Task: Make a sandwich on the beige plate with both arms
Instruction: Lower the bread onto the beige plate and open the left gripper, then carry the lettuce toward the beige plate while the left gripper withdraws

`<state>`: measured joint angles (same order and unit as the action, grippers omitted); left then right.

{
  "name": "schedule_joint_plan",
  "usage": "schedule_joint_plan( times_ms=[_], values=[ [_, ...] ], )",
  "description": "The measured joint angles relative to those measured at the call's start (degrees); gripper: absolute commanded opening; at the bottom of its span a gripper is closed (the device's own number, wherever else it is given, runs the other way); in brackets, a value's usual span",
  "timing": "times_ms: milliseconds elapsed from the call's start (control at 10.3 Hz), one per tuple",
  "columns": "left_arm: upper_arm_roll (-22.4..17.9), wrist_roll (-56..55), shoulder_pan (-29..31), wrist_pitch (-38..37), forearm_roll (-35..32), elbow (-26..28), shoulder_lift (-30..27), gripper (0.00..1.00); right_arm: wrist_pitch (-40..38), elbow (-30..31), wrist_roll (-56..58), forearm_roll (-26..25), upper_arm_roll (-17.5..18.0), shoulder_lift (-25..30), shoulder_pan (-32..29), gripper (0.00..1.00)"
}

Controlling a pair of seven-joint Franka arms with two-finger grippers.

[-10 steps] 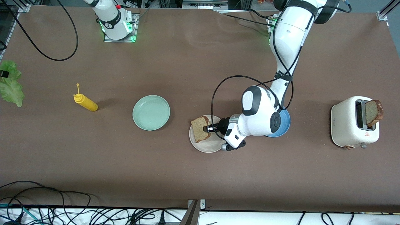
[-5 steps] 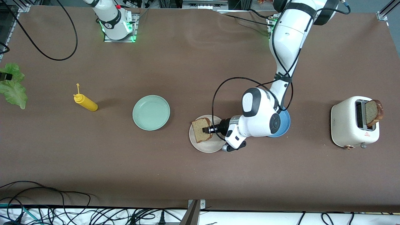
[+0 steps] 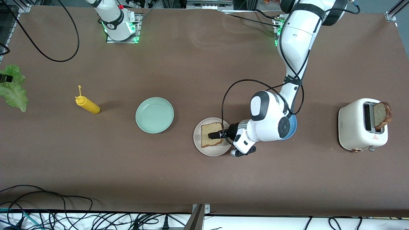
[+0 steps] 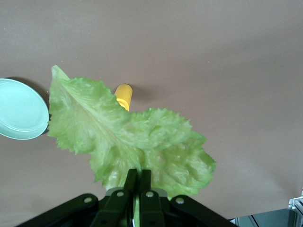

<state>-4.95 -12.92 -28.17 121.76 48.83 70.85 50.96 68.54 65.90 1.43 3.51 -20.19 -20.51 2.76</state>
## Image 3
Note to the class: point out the grey equipment box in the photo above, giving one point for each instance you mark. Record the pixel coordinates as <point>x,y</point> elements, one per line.
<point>209,3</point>

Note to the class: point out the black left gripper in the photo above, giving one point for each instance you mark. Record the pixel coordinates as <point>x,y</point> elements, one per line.
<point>231,131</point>

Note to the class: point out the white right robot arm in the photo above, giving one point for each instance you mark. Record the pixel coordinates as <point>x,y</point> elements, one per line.
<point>116,22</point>

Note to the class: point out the green lettuce leaf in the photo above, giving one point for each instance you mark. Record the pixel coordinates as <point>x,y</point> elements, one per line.
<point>16,94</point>

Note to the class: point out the black power plug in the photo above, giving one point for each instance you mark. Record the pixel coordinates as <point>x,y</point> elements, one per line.
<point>165,223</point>

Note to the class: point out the pale green plate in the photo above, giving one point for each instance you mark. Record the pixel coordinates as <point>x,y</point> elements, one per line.
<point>154,115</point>

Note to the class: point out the blue plate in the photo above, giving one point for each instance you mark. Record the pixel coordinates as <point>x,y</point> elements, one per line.
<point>294,124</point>

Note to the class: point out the brown bread slice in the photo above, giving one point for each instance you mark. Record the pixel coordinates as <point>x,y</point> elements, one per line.
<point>211,127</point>
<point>380,115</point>

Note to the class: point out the grey metal bracket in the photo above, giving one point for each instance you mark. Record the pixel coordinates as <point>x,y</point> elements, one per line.
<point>196,220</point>

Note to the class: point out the yellow mustard squeeze bottle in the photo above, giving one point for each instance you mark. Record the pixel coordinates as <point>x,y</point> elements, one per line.
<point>89,107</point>

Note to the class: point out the white two-slot toaster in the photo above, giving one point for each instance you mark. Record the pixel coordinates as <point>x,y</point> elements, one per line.
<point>351,127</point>

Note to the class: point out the red orange snack package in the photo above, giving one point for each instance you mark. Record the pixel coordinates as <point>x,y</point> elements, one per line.
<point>271,2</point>

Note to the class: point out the beige plate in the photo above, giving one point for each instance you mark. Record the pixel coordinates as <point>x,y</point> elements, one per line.
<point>212,151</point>

